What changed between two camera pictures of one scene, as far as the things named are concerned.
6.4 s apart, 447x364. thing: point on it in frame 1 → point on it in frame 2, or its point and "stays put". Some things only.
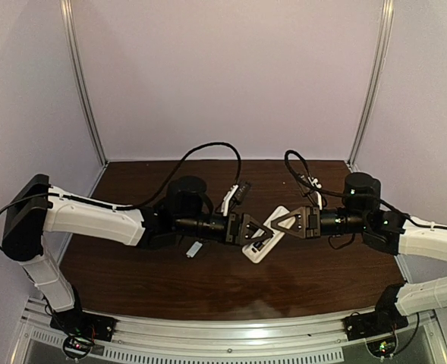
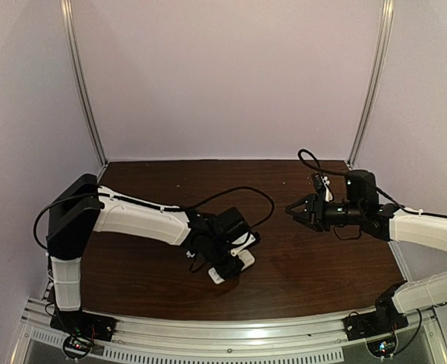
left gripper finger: (249, 227) → (232, 268)
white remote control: (256, 250) → (245, 255)
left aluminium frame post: (67, 16) stays put
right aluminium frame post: (379, 62) stays put
